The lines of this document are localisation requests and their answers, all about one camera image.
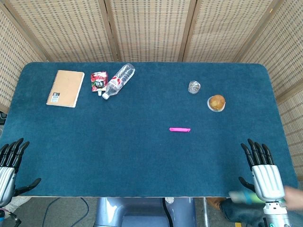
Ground metal table leg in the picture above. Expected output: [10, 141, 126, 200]
[202, 198, 210, 227]

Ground brown spiral notebook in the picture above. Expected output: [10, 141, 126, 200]
[45, 70, 85, 108]

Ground black torso cable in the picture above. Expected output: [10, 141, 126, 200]
[162, 197, 172, 227]

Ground red drink pouch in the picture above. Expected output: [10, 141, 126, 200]
[90, 71, 108, 96]

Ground green white bottle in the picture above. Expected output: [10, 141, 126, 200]
[229, 191, 287, 204]

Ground blue-grey robot torso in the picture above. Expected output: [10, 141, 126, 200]
[94, 197, 196, 227]

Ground blue floor cable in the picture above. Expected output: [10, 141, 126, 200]
[42, 197, 89, 227]

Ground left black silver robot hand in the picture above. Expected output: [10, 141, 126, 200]
[0, 138, 42, 208]

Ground brown shoe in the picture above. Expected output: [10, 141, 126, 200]
[205, 198, 225, 210]

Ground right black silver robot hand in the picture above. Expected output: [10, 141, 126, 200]
[238, 139, 285, 203]

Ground crumpled foil ball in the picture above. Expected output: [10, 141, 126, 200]
[188, 80, 202, 95]

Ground woven bamboo folding screen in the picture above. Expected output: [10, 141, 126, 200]
[0, 0, 303, 180]

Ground blue table mat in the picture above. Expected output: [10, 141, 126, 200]
[0, 62, 299, 198]

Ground clear plastic water bottle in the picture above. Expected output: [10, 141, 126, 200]
[102, 63, 136, 100]

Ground blue trouser leg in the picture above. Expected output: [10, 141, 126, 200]
[220, 200, 266, 227]

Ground person's bare hand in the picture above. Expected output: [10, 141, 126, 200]
[283, 185, 303, 210]

